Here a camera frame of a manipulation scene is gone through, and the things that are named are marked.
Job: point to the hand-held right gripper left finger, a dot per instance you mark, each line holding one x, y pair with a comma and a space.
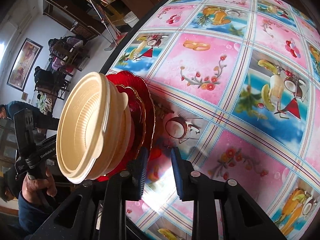
142, 170

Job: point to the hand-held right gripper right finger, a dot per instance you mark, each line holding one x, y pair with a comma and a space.
176, 175

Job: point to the cream ribbed plastic bowl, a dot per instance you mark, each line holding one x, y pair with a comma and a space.
80, 130

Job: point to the red glass plate gold rim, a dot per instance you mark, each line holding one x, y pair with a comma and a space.
140, 97

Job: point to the person's left forearm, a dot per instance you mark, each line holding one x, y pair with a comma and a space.
25, 212

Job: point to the person's left hand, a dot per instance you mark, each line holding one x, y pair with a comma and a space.
40, 186

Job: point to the wooden chair with clothes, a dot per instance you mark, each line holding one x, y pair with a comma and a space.
67, 51
47, 81

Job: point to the framed wall poster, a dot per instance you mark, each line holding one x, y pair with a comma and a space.
23, 65

